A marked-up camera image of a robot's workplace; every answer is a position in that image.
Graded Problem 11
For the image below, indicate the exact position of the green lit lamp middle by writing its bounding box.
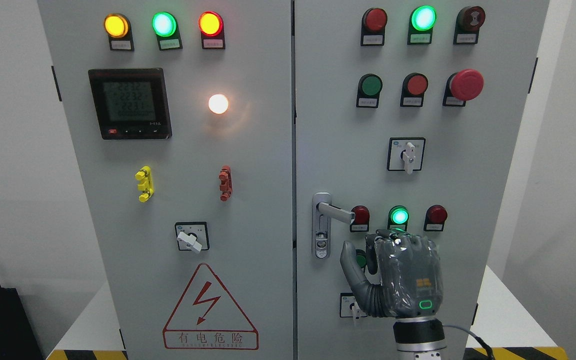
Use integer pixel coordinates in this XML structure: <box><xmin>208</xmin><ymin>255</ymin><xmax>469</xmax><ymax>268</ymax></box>
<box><xmin>387</xmin><ymin>205</ymin><xmax>409</xmax><ymax>231</ymax></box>

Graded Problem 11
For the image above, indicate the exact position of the red lamp middle right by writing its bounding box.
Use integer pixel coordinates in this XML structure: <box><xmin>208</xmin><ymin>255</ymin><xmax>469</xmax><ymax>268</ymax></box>
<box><xmin>423</xmin><ymin>204</ymin><xmax>448</xmax><ymax>231</ymax></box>

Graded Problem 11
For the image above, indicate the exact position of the green push button upper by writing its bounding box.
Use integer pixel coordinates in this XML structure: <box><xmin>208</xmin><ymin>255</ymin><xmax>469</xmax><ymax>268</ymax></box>
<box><xmin>355</xmin><ymin>73</ymin><xmax>383</xmax><ymax>109</ymax></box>

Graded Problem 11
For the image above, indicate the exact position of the right grey cabinet door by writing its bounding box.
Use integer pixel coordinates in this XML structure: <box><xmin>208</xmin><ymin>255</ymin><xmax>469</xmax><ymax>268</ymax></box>
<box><xmin>294</xmin><ymin>0</ymin><xmax>549</xmax><ymax>360</ymax></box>

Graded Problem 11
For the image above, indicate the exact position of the red lamp middle left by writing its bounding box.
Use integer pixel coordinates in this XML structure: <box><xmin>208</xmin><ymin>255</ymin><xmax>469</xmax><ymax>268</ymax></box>
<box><xmin>349</xmin><ymin>205</ymin><xmax>370</xmax><ymax>233</ymax></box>

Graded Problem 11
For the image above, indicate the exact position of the white lit indicator lamp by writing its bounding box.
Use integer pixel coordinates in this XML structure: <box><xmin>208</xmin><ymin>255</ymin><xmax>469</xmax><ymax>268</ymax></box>
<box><xmin>208</xmin><ymin>93</ymin><xmax>230</xmax><ymax>115</ymax></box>

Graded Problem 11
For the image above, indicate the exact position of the white rotary switch upper right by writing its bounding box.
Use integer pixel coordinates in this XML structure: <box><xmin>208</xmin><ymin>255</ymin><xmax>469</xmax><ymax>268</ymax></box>
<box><xmin>386</xmin><ymin>137</ymin><xmax>426</xmax><ymax>174</ymax></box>

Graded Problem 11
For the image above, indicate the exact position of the red indicator lamp top right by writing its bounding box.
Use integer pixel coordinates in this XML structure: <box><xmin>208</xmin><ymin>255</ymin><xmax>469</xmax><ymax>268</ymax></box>
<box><xmin>360</xmin><ymin>7</ymin><xmax>388</xmax><ymax>47</ymax></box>

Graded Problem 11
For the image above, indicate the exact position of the left grey cabinet door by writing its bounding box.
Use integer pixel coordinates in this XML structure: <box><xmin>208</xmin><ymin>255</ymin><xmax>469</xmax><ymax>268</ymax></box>
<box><xmin>38</xmin><ymin>0</ymin><xmax>294</xmax><ymax>360</ymax></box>

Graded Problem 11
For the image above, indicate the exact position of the red push button upper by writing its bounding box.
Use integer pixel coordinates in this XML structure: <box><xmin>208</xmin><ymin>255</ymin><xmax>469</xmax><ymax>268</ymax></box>
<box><xmin>400</xmin><ymin>72</ymin><xmax>429</xmax><ymax>108</ymax></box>

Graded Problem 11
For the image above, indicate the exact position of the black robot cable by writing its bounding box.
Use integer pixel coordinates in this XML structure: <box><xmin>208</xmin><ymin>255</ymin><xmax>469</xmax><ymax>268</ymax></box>
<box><xmin>442</xmin><ymin>324</ymin><xmax>497</xmax><ymax>360</ymax></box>

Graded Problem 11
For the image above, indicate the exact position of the red electric hazard warning sign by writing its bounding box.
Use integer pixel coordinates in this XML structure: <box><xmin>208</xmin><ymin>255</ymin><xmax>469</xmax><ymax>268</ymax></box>
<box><xmin>162</xmin><ymin>263</ymin><xmax>259</xmax><ymax>351</ymax></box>

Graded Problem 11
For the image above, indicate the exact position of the black digital power meter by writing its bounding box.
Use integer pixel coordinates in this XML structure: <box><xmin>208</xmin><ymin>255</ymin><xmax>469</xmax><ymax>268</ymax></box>
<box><xmin>87</xmin><ymin>67</ymin><xmax>173</xmax><ymax>141</ymax></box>

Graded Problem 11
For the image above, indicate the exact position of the green lit lamp top right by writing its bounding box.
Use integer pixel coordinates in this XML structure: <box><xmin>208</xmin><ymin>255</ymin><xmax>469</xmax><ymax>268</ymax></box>
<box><xmin>407</xmin><ymin>5</ymin><xmax>437</xmax><ymax>45</ymax></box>

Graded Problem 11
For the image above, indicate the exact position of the green lit lamp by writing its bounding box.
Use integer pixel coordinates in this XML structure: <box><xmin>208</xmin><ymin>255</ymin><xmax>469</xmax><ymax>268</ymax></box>
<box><xmin>387</xmin><ymin>205</ymin><xmax>409</xmax><ymax>231</ymax></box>
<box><xmin>407</xmin><ymin>5</ymin><xmax>437</xmax><ymax>45</ymax></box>

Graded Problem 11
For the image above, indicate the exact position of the grey cabinet door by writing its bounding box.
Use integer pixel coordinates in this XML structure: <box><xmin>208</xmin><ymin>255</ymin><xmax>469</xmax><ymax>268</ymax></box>
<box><xmin>38</xmin><ymin>0</ymin><xmax>294</xmax><ymax>360</ymax></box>
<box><xmin>294</xmin><ymin>0</ymin><xmax>549</xmax><ymax>360</ymax></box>

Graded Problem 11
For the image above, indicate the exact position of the silver door handle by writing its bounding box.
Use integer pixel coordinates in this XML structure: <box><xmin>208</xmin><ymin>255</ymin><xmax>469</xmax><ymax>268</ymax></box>
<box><xmin>311</xmin><ymin>192</ymin><xmax>355</xmax><ymax>259</ymax></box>

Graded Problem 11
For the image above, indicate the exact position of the green push button lower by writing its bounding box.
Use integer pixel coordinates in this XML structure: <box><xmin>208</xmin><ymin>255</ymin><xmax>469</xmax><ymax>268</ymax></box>
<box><xmin>355</xmin><ymin>248</ymin><xmax>368</xmax><ymax>272</ymax></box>

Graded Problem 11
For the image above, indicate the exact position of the green push button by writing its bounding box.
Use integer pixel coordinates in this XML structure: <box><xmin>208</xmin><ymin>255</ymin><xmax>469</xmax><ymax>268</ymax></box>
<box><xmin>355</xmin><ymin>73</ymin><xmax>383</xmax><ymax>109</ymax></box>
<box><xmin>355</xmin><ymin>248</ymin><xmax>368</xmax><ymax>272</ymax></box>

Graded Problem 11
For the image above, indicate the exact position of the black box with antenna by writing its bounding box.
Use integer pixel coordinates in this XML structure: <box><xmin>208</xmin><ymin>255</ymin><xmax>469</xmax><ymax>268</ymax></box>
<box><xmin>0</xmin><ymin>284</ymin><xmax>44</xmax><ymax>360</ymax></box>

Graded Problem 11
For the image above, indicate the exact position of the white rotary switch lower right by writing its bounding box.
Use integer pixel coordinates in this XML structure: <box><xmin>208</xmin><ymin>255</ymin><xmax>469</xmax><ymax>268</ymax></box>
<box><xmin>339</xmin><ymin>292</ymin><xmax>368</xmax><ymax>327</ymax></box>

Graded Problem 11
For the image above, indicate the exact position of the red emergency stop mushroom button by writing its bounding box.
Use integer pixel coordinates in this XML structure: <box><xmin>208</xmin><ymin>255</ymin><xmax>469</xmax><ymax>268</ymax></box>
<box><xmin>442</xmin><ymin>68</ymin><xmax>485</xmax><ymax>107</ymax></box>

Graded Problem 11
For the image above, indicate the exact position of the dark red buzzer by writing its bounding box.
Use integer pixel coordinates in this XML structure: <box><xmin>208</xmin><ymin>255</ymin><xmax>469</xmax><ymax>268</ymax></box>
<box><xmin>453</xmin><ymin>6</ymin><xmax>486</xmax><ymax>45</ymax></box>

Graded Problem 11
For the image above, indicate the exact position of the yellow indicator lamp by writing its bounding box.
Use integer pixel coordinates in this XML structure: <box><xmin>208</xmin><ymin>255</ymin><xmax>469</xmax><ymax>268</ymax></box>
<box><xmin>103</xmin><ymin>13</ymin><xmax>134</xmax><ymax>51</ymax></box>

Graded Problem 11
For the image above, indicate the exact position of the red lit indicator lamp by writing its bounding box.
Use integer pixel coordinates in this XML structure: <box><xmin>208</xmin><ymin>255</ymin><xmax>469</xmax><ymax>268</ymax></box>
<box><xmin>198</xmin><ymin>11</ymin><xmax>226</xmax><ymax>50</ymax></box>

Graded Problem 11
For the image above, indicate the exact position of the yellow terminal connector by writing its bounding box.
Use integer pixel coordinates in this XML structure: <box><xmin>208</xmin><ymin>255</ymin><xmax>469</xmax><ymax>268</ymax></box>
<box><xmin>134</xmin><ymin>165</ymin><xmax>154</xmax><ymax>203</ymax></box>

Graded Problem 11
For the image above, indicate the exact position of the white rotary switch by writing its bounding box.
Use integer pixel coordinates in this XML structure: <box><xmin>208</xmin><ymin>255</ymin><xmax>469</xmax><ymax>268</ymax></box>
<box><xmin>339</xmin><ymin>292</ymin><xmax>368</xmax><ymax>327</ymax></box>
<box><xmin>386</xmin><ymin>137</ymin><xmax>426</xmax><ymax>174</ymax></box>

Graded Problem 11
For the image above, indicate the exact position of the green indicator lamp top left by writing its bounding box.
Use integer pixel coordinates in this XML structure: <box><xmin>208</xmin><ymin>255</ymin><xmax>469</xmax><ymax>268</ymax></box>
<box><xmin>151</xmin><ymin>11</ymin><xmax>183</xmax><ymax>51</ymax></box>

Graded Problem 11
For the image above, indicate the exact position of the red terminal connector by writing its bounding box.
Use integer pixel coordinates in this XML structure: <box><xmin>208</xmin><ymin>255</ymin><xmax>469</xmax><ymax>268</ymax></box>
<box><xmin>218</xmin><ymin>165</ymin><xmax>233</xmax><ymax>202</ymax></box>

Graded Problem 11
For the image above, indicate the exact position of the white rotary switch left door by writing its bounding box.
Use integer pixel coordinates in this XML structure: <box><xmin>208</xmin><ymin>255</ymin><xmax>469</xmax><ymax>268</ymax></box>
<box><xmin>174</xmin><ymin>221</ymin><xmax>211</xmax><ymax>254</ymax></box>

